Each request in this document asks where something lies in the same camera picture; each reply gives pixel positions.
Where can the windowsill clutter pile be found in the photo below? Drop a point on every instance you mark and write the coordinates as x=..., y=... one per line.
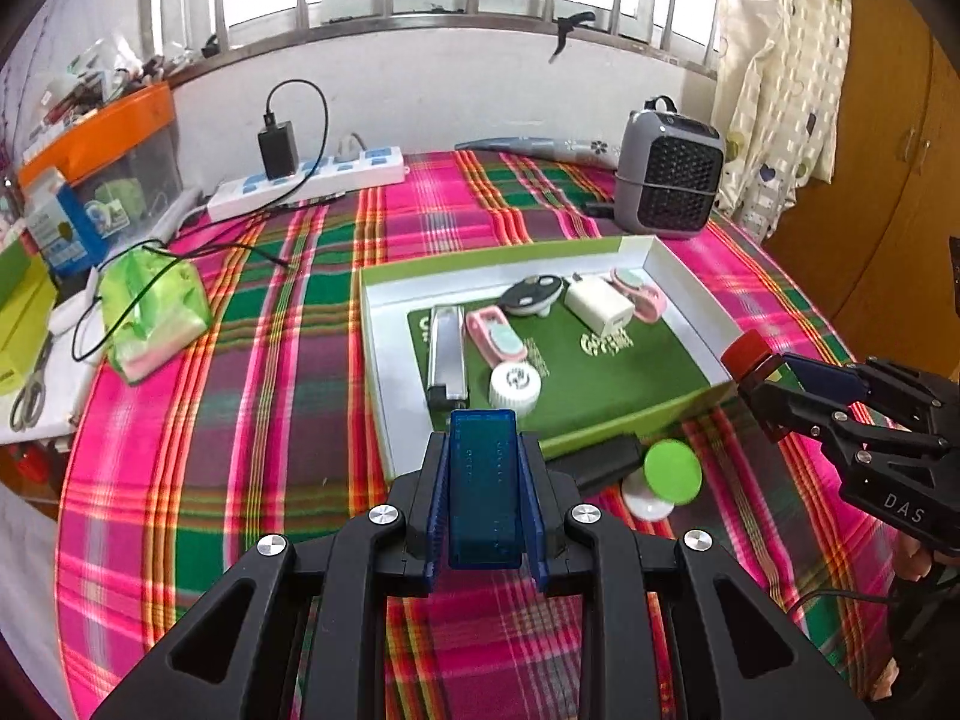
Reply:
x=97, y=79

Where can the black round toy mouse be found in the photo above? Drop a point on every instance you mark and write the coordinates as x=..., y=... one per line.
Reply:
x=532, y=291

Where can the white power strip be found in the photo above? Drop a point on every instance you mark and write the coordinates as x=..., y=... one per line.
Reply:
x=337, y=176

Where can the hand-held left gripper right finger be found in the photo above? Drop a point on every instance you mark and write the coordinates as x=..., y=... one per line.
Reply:
x=534, y=514

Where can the metal window grille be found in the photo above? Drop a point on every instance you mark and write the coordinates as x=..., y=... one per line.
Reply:
x=450, y=7

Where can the pink clip with grey lever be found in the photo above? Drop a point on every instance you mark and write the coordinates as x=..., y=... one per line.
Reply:
x=637, y=292
x=499, y=334

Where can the orange lidded storage box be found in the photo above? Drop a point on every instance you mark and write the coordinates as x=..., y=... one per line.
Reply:
x=112, y=120

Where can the white charger plug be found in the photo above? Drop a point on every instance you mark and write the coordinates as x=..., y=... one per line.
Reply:
x=596, y=304

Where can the wooden wardrobe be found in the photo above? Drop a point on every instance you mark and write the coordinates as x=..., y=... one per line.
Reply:
x=900, y=202

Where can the green topped white knob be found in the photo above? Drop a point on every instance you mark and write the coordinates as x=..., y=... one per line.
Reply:
x=671, y=469

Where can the yellow green box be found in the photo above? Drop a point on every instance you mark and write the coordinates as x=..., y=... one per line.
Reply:
x=19, y=322

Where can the black rectangular device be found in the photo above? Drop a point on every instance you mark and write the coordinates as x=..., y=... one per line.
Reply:
x=604, y=461

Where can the patterned cream curtain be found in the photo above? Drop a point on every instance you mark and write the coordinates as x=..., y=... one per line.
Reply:
x=780, y=90

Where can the white round cap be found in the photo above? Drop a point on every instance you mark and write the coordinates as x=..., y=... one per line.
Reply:
x=514, y=386

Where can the silver lighter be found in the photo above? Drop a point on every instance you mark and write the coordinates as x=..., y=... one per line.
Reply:
x=448, y=352

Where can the brown bottle with red cap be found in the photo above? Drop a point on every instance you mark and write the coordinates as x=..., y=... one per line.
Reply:
x=746, y=352

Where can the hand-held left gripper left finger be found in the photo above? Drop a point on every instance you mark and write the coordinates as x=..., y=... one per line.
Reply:
x=439, y=514

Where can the green tissue pack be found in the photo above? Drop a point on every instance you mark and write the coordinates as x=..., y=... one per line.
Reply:
x=150, y=307

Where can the translucent blue usb device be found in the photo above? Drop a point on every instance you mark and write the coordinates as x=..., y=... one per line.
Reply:
x=484, y=487

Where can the grey desktop heater fan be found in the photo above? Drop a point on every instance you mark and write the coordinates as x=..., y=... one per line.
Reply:
x=667, y=180

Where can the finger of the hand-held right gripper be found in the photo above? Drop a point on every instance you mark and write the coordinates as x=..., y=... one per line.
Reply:
x=825, y=382
x=780, y=405

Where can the blue carton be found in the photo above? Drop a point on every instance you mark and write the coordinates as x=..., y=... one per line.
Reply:
x=64, y=225

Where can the green and white cardboard box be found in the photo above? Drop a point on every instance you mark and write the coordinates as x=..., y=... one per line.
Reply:
x=637, y=371

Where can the black power adapter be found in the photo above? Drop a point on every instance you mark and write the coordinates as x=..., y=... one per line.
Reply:
x=277, y=150

